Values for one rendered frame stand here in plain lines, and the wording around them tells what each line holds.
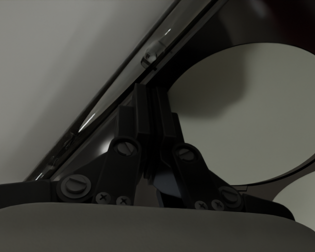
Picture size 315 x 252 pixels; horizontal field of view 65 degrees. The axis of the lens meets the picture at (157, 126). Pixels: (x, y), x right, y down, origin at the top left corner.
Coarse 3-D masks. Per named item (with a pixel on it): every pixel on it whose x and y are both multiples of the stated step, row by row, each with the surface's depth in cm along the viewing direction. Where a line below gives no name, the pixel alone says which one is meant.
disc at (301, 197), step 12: (300, 180) 17; (312, 180) 17; (288, 192) 18; (300, 192) 18; (312, 192) 18; (288, 204) 19; (300, 204) 18; (312, 204) 18; (300, 216) 19; (312, 216) 19; (312, 228) 20
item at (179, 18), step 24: (192, 0) 10; (216, 0) 10; (168, 24) 11; (192, 24) 11; (144, 48) 12; (168, 48) 12; (120, 72) 12; (144, 72) 12; (96, 96) 14; (120, 96) 13; (96, 120) 14; (72, 144) 15
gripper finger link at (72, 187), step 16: (144, 96) 12; (128, 112) 12; (144, 112) 11; (128, 128) 11; (144, 128) 10; (144, 144) 10; (96, 160) 9; (144, 160) 10; (64, 176) 8; (80, 176) 8; (96, 176) 8; (64, 192) 8; (80, 192) 8
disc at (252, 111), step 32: (224, 64) 12; (256, 64) 12; (288, 64) 12; (192, 96) 13; (224, 96) 13; (256, 96) 13; (288, 96) 13; (192, 128) 14; (224, 128) 14; (256, 128) 14; (288, 128) 14; (224, 160) 16; (256, 160) 16; (288, 160) 16
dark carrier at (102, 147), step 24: (240, 0) 10; (264, 0) 10; (288, 0) 10; (312, 0) 10; (216, 24) 11; (240, 24) 11; (264, 24) 11; (288, 24) 11; (312, 24) 11; (192, 48) 12; (216, 48) 12; (312, 48) 11; (168, 72) 12; (96, 144) 16; (72, 168) 17; (312, 168) 16; (144, 192) 19; (240, 192) 18; (264, 192) 18
